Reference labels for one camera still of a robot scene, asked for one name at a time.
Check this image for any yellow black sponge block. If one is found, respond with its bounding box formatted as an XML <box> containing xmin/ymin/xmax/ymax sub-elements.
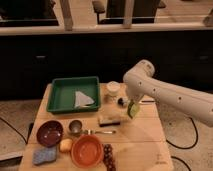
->
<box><xmin>98</xmin><ymin>115</ymin><xmax>120</xmax><ymax>127</ymax></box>

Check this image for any light green plastic cup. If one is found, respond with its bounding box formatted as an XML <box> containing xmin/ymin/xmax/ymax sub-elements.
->
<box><xmin>127</xmin><ymin>102</ymin><xmax>140</xmax><ymax>118</ymax></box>

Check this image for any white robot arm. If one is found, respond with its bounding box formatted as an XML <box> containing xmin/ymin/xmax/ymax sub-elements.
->
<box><xmin>123</xmin><ymin>59</ymin><xmax>213</xmax><ymax>127</ymax></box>

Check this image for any small metal cup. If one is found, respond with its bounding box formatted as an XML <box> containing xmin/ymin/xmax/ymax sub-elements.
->
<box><xmin>69</xmin><ymin>120</ymin><xmax>82</xmax><ymax>134</ymax></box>

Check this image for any white folded paper napkin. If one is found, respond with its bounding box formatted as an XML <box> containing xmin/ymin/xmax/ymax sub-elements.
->
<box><xmin>75</xmin><ymin>91</ymin><xmax>94</xmax><ymax>108</ymax></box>

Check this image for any white paper cup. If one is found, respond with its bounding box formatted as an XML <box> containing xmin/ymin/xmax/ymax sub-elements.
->
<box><xmin>106</xmin><ymin>81</ymin><xmax>120</xmax><ymax>99</ymax></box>

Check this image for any metal spoon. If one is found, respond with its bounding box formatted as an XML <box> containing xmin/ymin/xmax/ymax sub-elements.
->
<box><xmin>82</xmin><ymin>130</ymin><xmax>116</xmax><ymax>135</ymax></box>

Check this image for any black white marker pen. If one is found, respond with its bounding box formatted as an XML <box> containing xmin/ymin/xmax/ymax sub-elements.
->
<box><xmin>139</xmin><ymin>100</ymin><xmax>155</xmax><ymax>104</ymax></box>

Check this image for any yellow lemon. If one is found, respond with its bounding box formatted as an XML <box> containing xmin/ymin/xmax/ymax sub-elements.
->
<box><xmin>59</xmin><ymin>139</ymin><xmax>73</xmax><ymax>153</ymax></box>

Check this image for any black floor cable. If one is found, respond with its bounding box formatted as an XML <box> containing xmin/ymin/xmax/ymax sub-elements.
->
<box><xmin>165</xmin><ymin>117</ymin><xmax>199</xmax><ymax>171</ymax></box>

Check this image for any dark purple bowl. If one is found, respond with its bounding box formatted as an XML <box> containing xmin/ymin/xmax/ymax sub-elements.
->
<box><xmin>36</xmin><ymin>120</ymin><xmax>63</xmax><ymax>147</ymax></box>

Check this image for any blue sponge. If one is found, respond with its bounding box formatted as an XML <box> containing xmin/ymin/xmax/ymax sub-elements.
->
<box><xmin>32</xmin><ymin>147</ymin><xmax>57</xmax><ymax>165</ymax></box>

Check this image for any green plastic tray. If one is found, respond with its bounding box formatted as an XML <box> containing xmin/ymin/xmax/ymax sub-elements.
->
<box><xmin>46</xmin><ymin>76</ymin><xmax>101</xmax><ymax>114</ymax></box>

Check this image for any dark grape bunch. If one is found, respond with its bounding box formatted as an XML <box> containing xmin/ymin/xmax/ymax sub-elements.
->
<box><xmin>103</xmin><ymin>144</ymin><xmax>116</xmax><ymax>171</ymax></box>

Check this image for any orange bowl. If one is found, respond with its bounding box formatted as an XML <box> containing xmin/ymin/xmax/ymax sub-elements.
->
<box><xmin>71</xmin><ymin>135</ymin><xmax>104</xmax><ymax>169</ymax></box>

